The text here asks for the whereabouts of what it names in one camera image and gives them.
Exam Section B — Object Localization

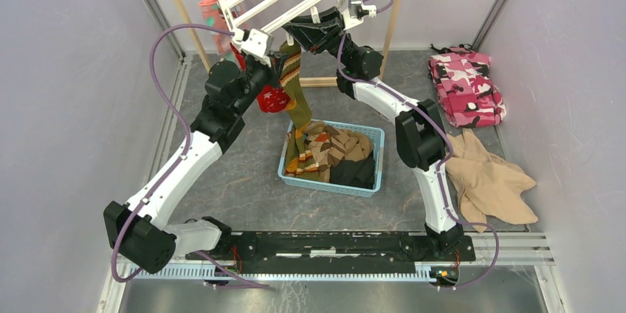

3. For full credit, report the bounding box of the pink camouflage bag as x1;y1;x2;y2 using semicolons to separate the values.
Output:
427;44;506;128

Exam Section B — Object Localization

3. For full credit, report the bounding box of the green striped sock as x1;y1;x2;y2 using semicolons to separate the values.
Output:
279;41;312;132
285;121;323;181

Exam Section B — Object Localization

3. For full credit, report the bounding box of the red snowflake sock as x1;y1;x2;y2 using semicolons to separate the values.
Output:
256;85;290;113

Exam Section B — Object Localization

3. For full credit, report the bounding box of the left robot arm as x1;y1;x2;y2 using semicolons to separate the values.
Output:
103;24;287;283

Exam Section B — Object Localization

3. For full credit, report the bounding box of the beige cloth on floor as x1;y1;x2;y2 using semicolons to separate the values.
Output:
446;129;538;233

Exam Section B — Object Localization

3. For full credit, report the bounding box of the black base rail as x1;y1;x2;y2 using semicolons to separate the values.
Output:
207;231;476;275

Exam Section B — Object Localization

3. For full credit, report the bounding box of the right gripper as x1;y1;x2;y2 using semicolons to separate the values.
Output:
281;7;357;69

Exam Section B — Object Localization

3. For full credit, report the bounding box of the black garment in basket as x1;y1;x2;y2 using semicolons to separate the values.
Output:
330;154;376;189

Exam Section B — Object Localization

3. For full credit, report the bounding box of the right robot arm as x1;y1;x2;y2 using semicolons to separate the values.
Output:
283;0;464;260

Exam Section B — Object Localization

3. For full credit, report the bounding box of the wooden rack frame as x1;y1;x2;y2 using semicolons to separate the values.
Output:
173;0;401;88

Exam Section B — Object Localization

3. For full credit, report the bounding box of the light blue plastic basket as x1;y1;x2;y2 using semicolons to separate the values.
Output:
277;120;385;198

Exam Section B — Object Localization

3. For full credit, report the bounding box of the pink patterned sock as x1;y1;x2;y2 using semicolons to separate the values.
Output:
199;0;235;61

